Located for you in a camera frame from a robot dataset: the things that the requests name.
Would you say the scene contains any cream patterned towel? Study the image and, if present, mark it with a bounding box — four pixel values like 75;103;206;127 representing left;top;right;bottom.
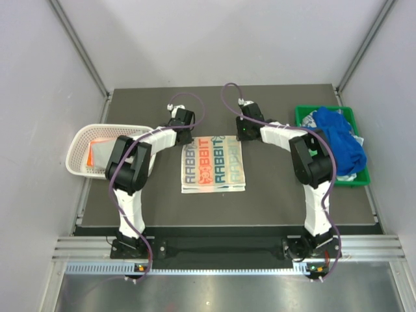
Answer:
181;136;246;194

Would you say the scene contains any white green towel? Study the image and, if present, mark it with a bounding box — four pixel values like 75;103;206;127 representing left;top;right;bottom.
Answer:
90;139;118;170

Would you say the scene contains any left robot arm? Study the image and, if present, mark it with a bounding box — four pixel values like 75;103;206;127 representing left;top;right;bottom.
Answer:
105;105;196;259

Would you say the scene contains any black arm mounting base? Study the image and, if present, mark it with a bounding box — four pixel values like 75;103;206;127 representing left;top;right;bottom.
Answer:
110;235;345;270

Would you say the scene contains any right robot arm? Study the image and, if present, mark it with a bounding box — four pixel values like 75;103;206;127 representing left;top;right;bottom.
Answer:
236;99;335;262

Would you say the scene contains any blue patterned towel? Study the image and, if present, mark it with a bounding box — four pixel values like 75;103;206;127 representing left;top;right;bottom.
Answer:
313;105;368;176

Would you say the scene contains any white perforated plastic basket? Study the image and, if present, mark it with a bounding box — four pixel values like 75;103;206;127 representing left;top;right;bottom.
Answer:
66;123;153;179

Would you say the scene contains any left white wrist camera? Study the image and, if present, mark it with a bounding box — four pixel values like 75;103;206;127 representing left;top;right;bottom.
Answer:
166;103;185;118

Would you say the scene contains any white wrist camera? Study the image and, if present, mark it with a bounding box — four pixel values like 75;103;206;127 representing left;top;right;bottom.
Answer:
238;98;254;107
166;103;185;118

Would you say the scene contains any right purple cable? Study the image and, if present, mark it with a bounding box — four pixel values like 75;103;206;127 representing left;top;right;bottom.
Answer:
220;82;342;282

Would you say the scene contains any purple cable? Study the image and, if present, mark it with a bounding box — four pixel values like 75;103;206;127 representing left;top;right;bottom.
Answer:
220;82;342;282
107;92;205;282

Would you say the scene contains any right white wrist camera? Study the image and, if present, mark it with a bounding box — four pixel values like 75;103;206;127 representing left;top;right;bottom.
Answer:
238;98;254;107

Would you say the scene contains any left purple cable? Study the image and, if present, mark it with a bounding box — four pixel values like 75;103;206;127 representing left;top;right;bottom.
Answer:
107;92;205;282

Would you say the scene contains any grey slotted cable duct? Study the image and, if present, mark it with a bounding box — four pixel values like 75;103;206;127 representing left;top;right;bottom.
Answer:
65;262;310;276

